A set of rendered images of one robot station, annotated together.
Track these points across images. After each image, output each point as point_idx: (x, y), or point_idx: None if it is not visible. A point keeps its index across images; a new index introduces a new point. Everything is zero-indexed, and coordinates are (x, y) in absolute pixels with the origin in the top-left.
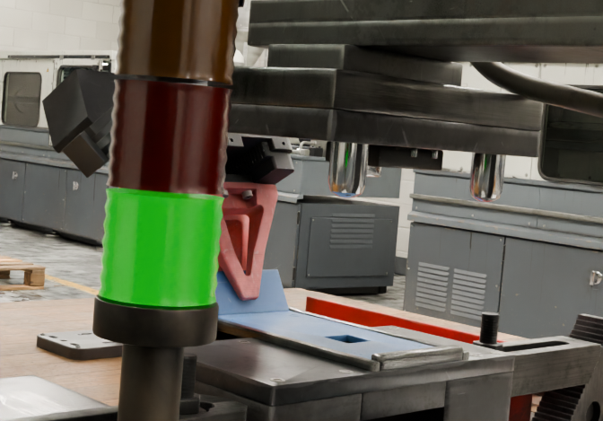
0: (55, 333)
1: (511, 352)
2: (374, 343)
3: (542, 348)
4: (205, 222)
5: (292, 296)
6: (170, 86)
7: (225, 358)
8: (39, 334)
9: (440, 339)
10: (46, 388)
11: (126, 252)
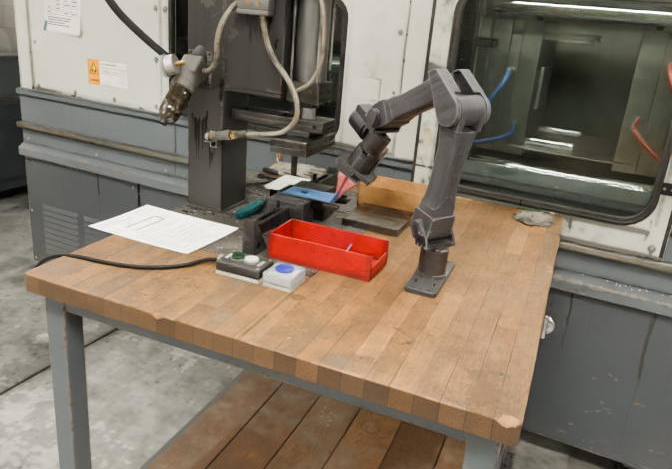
0: (452, 264)
1: (271, 210)
2: (297, 191)
3: (264, 214)
4: None
5: (488, 388)
6: None
7: (318, 185)
8: (454, 262)
9: (287, 200)
10: (385, 225)
11: None
